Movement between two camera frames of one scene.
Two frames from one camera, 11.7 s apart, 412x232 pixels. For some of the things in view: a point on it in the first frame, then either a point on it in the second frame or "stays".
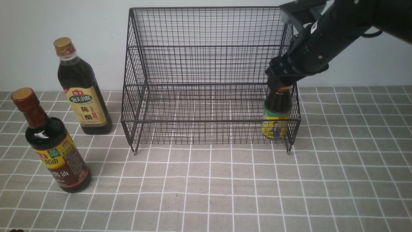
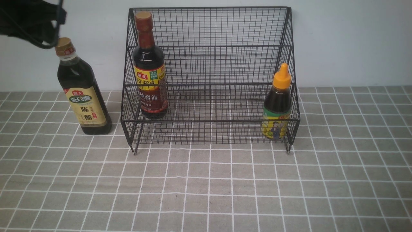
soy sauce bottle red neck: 48,138 to 149,70
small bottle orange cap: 277,111 stays
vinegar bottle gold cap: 86,103 stays
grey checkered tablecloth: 349,169 stays
